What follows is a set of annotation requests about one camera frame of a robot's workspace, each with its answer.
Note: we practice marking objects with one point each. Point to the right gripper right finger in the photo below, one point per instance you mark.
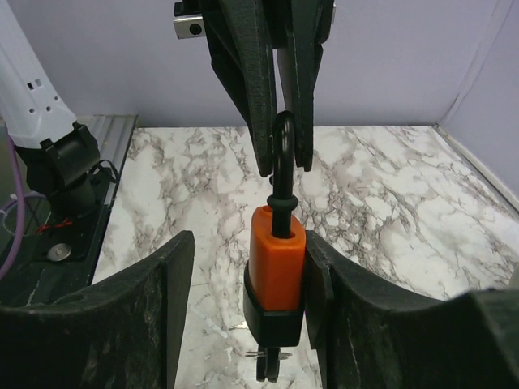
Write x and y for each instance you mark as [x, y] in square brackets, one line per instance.
[371, 333]

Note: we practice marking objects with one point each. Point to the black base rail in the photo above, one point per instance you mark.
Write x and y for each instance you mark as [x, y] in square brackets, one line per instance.
[61, 260]

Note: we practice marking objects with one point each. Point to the black keys of orange padlock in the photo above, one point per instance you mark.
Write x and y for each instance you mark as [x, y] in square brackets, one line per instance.
[268, 363]

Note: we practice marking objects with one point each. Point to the aluminium frame rail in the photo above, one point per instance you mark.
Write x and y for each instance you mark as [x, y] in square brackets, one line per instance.
[113, 134]

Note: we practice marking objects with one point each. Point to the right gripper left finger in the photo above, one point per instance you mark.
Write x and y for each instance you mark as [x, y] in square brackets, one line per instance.
[122, 332]

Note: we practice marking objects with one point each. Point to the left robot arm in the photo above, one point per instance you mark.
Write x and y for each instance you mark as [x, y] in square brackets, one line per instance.
[58, 150]

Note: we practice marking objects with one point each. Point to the orange black padlock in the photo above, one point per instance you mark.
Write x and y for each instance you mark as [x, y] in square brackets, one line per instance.
[273, 279]

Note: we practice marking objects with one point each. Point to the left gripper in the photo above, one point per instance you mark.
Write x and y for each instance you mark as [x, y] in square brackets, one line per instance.
[241, 36]

